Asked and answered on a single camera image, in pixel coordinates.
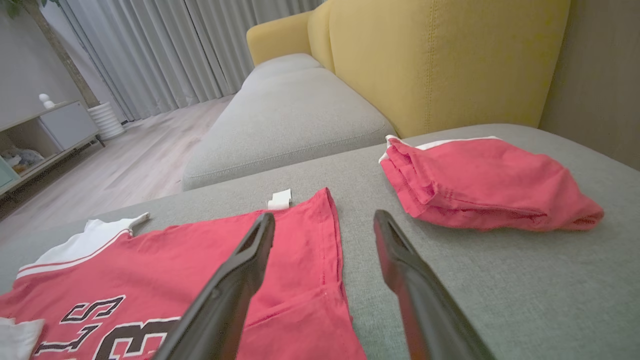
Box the white low cabinet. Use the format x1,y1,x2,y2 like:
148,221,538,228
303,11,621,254
0,99,107,198

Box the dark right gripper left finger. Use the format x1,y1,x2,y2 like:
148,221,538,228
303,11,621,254
152,212,277,360

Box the red shorts with white trim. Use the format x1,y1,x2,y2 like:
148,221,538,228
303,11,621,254
378,134,605,232

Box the crumpled grey blue cloth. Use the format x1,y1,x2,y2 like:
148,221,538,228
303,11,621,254
5,146,46,175

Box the yellow sofa backrest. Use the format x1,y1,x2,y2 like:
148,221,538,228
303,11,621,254
307,0,572,139

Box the teal storage box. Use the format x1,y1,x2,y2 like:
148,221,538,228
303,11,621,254
0,156,21,190

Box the white ribbed plant pot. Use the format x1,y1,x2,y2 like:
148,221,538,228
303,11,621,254
87,102,127,141

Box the yellow sofa armrest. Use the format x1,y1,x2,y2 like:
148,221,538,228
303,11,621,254
246,11,313,67

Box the red jersey with white sleeves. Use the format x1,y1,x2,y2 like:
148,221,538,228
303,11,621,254
0,187,368,360

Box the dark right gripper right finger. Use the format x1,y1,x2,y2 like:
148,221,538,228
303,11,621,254
373,209,496,360

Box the grey pleated curtain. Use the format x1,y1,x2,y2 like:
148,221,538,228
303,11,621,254
42,0,326,123

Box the indoor plant with brown trunk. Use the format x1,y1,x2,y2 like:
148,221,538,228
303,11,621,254
0,0,101,109

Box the grey sofa ottoman cushion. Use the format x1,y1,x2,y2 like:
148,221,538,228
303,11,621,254
0,123,640,360

